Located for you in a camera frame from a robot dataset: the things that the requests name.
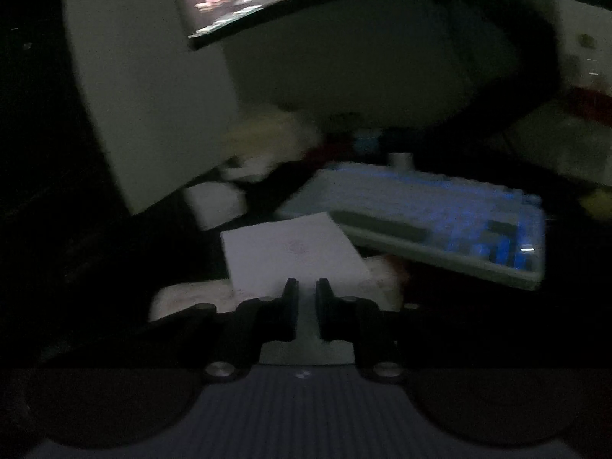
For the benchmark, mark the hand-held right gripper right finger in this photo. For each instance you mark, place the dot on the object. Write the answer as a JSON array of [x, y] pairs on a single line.
[[326, 315]]

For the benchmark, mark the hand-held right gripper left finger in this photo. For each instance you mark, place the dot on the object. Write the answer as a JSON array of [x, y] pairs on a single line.
[[287, 315]]

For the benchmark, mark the white tissue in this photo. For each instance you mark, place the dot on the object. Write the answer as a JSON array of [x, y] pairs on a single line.
[[291, 248]]

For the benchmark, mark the white box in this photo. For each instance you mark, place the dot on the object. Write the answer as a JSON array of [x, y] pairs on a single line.
[[215, 203]]

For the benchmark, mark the white backlit keyboard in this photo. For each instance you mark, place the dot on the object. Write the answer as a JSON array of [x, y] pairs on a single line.
[[430, 215]]

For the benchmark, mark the yellowish plush toy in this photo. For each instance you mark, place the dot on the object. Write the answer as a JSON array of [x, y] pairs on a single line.
[[272, 138]]

